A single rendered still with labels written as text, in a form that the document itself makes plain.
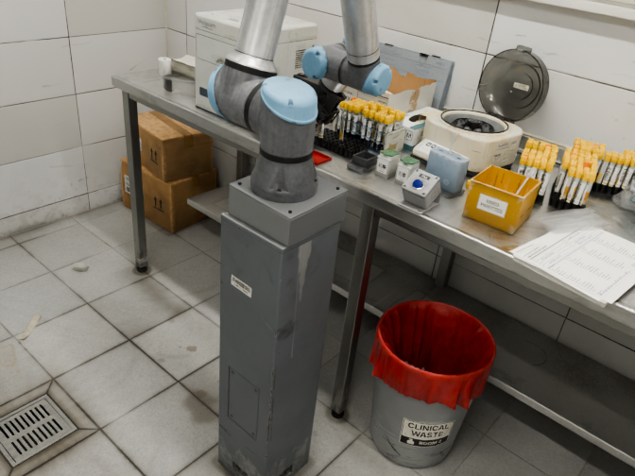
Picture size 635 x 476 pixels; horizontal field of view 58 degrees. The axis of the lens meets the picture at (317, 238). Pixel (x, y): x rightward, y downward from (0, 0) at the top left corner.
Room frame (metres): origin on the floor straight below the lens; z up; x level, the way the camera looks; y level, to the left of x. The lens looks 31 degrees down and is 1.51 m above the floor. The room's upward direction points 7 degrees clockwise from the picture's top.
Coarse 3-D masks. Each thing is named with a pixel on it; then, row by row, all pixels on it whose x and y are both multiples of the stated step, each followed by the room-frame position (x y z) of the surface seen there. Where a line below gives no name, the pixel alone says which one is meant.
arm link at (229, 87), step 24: (264, 0) 1.22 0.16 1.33; (288, 0) 1.26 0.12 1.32; (264, 24) 1.22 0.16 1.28; (240, 48) 1.21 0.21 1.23; (264, 48) 1.21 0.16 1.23; (216, 72) 1.23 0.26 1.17; (240, 72) 1.18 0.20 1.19; (264, 72) 1.19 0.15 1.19; (216, 96) 1.20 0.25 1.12; (240, 96) 1.16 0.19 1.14; (240, 120) 1.16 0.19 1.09
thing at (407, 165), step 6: (408, 156) 1.44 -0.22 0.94; (402, 162) 1.41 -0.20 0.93; (408, 162) 1.40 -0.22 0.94; (414, 162) 1.40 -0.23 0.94; (402, 168) 1.40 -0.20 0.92; (408, 168) 1.39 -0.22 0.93; (414, 168) 1.40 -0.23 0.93; (396, 174) 1.41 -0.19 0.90; (402, 174) 1.40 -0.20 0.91; (408, 174) 1.38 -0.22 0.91; (396, 180) 1.40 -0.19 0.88; (402, 180) 1.39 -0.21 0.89
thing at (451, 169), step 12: (432, 156) 1.42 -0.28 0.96; (444, 156) 1.39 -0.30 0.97; (456, 156) 1.39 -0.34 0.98; (432, 168) 1.41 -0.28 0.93; (444, 168) 1.38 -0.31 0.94; (456, 168) 1.36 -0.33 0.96; (444, 180) 1.38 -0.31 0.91; (456, 180) 1.35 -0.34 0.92; (444, 192) 1.36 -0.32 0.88; (456, 192) 1.36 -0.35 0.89
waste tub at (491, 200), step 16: (480, 176) 1.30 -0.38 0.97; (496, 176) 1.35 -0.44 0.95; (512, 176) 1.33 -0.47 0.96; (480, 192) 1.24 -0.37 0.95; (496, 192) 1.22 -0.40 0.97; (512, 192) 1.32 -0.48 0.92; (528, 192) 1.22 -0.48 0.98; (464, 208) 1.25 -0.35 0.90; (480, 208) 1.23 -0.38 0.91; (496, 208) 1.21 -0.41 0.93; (512, 208) 1.19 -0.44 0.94; (528, 208) 1.25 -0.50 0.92; (496, 224) 1.21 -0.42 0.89; (512, 224) 1.19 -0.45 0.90
